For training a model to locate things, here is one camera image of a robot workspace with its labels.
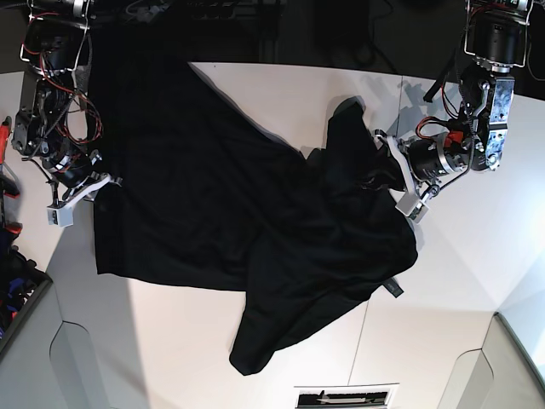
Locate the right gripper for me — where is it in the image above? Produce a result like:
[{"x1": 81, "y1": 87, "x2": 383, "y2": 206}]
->
[{"x1": 42, "y1": 148, "x2": 123, "y2": 209}]

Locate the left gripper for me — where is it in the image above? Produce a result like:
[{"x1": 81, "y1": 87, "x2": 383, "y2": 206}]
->
[{"x1": 372, "y1": 130, "x2": 468, "y2": 205}]

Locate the black printed t-shirt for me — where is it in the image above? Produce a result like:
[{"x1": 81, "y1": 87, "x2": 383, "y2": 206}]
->
[{"x1": 89, "y1": 55, "x2": 418, "y2": 376}]

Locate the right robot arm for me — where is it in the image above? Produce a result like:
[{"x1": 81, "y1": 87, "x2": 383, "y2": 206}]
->
[{"x1": 12, "y1": 1, "x2": 113, "y2": 210}]

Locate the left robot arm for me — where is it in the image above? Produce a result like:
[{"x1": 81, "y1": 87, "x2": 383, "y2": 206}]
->
[{"x1": 362, "y1": 1, "x2": 535, "y2": 213}]

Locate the orange black tool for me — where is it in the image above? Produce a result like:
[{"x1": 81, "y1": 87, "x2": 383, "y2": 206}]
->
[{"x1": 0, "y1": 115, "x2": 23, "y2": 235}]

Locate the grey bin with clothes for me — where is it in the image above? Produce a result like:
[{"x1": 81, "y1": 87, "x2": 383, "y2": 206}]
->
[{"x1": 1, "y1": 245, "x2": 53, "y2": 358}]

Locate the white label card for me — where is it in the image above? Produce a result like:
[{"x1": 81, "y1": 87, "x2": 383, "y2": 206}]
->
[{"x1": 295, "y1": 383, "x2": 399, "y2": 408}]

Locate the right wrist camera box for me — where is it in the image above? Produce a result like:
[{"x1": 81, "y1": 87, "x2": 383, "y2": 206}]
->
[{"x1": 47, "y1": 206, "x2": 73, "y2": 228}]

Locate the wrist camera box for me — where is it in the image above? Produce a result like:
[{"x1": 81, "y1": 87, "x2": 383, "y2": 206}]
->
[
  {"x1": 47, "y1": 206, "x2": 73, "y2": 228},
  {"x1": 396, "y1": 193, "x2": 429, "y2": 224}
]

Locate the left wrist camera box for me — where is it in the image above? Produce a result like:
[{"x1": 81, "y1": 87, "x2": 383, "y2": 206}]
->
[{"x1": 396, "y1": 193, "x2": 429, "y2": 224}]

